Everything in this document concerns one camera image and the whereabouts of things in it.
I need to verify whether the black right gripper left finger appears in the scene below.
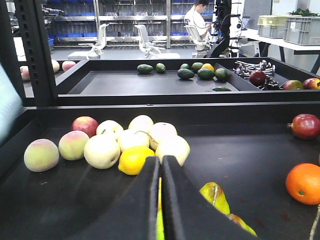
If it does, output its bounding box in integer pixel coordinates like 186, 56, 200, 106
82, 156, 160, 240

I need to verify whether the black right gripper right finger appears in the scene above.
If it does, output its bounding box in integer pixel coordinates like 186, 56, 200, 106
161, 155, 257, 240

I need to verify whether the yellow lemon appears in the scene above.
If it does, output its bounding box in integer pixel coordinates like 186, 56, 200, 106
118, 146, 155, 176

